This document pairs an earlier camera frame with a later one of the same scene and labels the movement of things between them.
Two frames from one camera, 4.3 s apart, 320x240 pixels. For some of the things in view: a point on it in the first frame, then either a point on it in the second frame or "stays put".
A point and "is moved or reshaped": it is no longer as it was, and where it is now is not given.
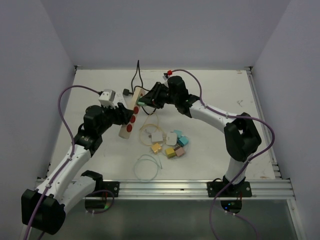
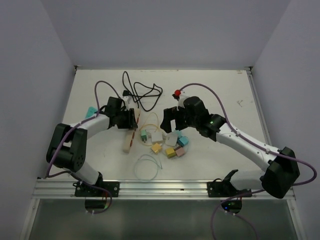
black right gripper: x=152 y=98 -> x=170 y=114
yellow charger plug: x=170 y=152 stays put
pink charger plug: x=180 y=151 stays put
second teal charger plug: x=178 y=132 stays put
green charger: x=140 y=103 is moved or reshaped
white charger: x=171 y=139 stays put
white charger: x=157 y=137 stays put
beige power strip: x=126 y=130 is moved or reshaped
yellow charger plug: x=156 y=148 stays put
